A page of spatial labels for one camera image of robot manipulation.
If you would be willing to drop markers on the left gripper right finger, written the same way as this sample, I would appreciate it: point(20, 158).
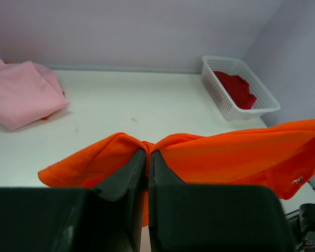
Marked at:
point(198, 217)

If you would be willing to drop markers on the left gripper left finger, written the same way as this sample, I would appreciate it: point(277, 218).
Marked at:
point(106, 217)

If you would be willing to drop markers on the orange t shirt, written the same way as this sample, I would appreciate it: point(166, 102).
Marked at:
point(281, 158)
point(48, 74)

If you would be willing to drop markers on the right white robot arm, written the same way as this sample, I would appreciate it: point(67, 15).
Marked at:
point(302, 224)

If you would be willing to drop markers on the red t shirt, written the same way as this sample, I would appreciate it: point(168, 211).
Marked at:
point(238, 89)

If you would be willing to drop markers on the white plastic basket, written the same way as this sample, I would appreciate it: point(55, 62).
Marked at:
point(265, 102)

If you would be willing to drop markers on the pink folded t shirt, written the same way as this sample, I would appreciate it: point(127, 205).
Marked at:
point(25, 96)

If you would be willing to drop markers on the orange folded t shirt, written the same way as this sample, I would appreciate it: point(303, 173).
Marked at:
point(48, 74)

